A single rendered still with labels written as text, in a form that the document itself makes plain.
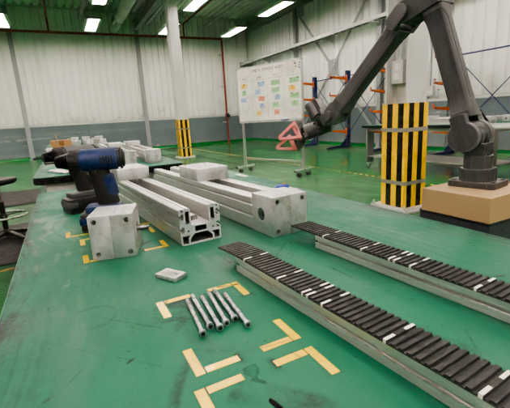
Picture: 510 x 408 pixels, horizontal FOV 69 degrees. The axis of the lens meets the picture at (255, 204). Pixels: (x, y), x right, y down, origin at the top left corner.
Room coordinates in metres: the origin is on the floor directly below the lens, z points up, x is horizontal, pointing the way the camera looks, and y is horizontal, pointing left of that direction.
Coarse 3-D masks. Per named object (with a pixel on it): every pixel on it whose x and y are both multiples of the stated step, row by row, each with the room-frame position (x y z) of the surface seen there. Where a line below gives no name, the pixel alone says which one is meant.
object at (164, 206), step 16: (128, 192) 1.20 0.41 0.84; (144, 192) 1.04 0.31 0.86; (160, 192) 1.14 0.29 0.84; (176, 192) 1.02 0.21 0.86; (144, 208) 1.08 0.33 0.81; (160, 208) 0.94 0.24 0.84; (176, 208) 0.82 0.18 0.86; (192, 208) 0.92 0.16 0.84; (208, 208) 0.84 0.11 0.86; (160, 224) 0.92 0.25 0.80; (176, 224) 0.81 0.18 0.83; (192, 224) 0.82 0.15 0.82; (208, 224) 0.83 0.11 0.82; (176, 240) 0.83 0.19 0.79; (192, 240) 0.82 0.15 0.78
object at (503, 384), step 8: (496, 376) 0.29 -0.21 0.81; (504, 376) 0.29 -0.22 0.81; (488, 384) 0.28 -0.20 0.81; (496, 384) 0.28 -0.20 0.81; (504, 384) 0.28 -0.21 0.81; (480, 392) 0.27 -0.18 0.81; (488, 392) 0.27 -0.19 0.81; (496, 392) 0.27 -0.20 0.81; (504, 392) 0.27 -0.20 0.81; (488, 400) 0.26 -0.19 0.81; (496, 400) 0.26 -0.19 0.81; (504, 400) 0.26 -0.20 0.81
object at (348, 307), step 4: (352, 300) 0.44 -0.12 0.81; (356, 300) 0.44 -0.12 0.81; (360, 300) 0.44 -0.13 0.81; (364, 300) 0.44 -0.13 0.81; (344, 304) 0.43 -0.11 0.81; (348, 304) 0.43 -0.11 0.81; (352, 304) 0.44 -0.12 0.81; (356, 304) 0.43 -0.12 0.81; (360, 304) 0.43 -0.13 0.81; (364, 304) 0.43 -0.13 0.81; (332, 308) 0.43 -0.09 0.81; (336, 308) 0.42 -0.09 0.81; (340, 308) 0.43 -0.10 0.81; (344, 308) 0.43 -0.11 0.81; (348, 308) 0.42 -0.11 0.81; (352, 308) 0.42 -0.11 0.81; (356, 308) 0.43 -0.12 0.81; (332, 312) 0.42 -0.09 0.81; (336, 312) 0.42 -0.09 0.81; (340, 312) 0.41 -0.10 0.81; (344, 312) 0.42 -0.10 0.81; (348, 312) 0.42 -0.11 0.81; (340, 316) 0.41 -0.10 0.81
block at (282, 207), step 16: (256, 192) 0.90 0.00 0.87; (272, 192) 0.89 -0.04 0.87; (288, 192) 0.87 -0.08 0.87; (304, 192) 0.87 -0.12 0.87; (256, 208) 0.88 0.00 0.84; (272, 208) 0.82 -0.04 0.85; (288, 208) 0.84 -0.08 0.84; (304, 208) 0.87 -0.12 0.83; (256, 224) 0.88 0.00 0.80; (272, 224) 0.82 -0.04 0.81; (288, 224) 0.84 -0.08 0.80
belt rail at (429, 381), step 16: (240, 272) 0.63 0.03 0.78; (256, 272) 0.58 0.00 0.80; (272, 288) 0.54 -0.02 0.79; (288, 288) 0.51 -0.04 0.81; (304, 304) 0.48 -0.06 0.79; (320, 320) 0.45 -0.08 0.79; (336, 320) 0.42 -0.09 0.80; (352, 336) 0.40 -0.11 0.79; (368, 336) 0.38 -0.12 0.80; (368, 352) 0.38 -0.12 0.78; (384, 352) 0.37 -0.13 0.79; (400, 352) 0.34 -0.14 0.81; (400, 368) 0.34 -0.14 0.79; (416, 368) 0.32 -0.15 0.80; (416, 384) 0.32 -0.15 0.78; (432, 384) 0.31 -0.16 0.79; (448, 384) 0.29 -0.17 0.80; (448, 400) 0.29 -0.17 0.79; (464, 400) 0.29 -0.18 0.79; (480, 400) 0.27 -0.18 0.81
